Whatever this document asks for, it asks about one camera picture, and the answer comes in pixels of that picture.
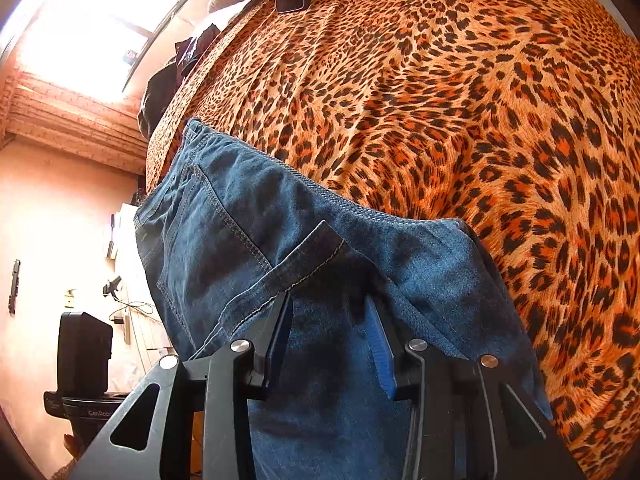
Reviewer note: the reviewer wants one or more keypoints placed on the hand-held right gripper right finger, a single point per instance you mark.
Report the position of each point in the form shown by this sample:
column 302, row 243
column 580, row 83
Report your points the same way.
column 381, row 357

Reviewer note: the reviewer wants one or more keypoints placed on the pink patterned curtain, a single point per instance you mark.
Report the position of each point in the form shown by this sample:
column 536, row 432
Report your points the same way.
column 70, row 120

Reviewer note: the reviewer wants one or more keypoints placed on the blue denim pants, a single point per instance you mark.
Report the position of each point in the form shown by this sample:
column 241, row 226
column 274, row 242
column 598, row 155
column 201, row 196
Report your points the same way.
column 240, row 240

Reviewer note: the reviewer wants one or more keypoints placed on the window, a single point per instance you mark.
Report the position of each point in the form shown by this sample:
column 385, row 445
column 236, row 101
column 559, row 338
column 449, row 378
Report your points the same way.
column 100, row 25

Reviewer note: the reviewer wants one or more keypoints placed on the leopard print bedspread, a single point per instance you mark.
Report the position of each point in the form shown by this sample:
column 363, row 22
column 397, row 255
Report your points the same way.
column 450, row 110

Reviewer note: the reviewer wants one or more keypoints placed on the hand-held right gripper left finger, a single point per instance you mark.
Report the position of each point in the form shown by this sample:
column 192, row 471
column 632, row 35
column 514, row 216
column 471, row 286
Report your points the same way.
column 276, row 342

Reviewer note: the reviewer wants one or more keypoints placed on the dark clothes pile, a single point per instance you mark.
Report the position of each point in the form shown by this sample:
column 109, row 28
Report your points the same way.
column 170, row 77

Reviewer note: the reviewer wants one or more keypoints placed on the person's left hand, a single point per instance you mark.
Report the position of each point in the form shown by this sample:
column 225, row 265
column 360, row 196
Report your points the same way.
column 74, row 446

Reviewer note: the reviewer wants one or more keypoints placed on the black wall bracket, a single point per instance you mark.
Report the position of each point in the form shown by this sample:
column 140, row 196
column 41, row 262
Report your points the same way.
column 15, row 285

